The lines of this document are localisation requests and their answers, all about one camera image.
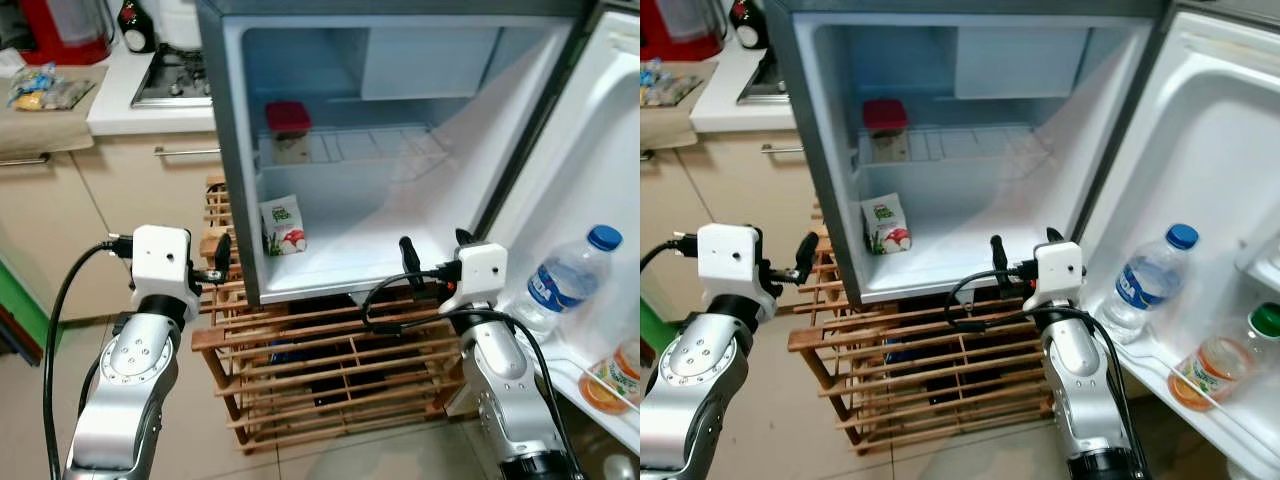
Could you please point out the white printed paper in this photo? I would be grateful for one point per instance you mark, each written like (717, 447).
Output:
(10, 62)

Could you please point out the white green drink carton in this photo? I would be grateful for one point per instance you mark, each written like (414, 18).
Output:
(887, 225)
(283, 228)

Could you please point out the orange juice bottle green cap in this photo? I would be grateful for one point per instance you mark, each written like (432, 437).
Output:
(610, 385)
(1210, 375)

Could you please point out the wooden slat rack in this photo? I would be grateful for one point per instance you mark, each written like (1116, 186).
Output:
(900, 331)
(300, 331)

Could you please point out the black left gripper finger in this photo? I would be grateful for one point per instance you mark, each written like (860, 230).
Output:
(222, 252)
(806, 255)

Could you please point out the white fridge door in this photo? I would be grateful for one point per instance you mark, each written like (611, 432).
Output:
(1180, 130)
(590, 150)

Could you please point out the dark green liqueur bottle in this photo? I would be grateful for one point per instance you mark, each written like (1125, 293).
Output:
(137, 35)
(748, 32)

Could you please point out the red coffee machine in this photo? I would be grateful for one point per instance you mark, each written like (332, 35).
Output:
(60, 45)
(680, 45)

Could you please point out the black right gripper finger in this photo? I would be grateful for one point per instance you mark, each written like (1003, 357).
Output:
(465, 238)
(409, 262)
(1054, 236)
(999, 262)

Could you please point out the clear bag of sweets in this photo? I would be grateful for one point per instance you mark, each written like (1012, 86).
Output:
(50, 92)
(668, 88)

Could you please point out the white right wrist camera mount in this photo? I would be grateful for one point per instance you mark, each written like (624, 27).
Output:
(1058, 268)
(482, 270)

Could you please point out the grey mini fridge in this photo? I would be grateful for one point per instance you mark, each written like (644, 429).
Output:
(400, 230)
(960, 220)

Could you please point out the clear water bottle blue cap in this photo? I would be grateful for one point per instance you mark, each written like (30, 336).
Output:
(1145, 285)
(560, 285)

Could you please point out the beige kitchen base cabinet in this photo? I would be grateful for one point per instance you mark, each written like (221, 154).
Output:
(730, 190)
(110, 220)

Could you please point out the clear container red lid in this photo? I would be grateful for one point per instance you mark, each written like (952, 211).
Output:
(288, 117)
(885, 114)

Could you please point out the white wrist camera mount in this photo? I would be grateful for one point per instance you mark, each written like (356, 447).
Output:
(728, 258)
(160, 258)
(482, 270)
(1058, 268)

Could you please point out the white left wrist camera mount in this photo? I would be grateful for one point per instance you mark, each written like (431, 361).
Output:
(160, 258)
(728, 258)

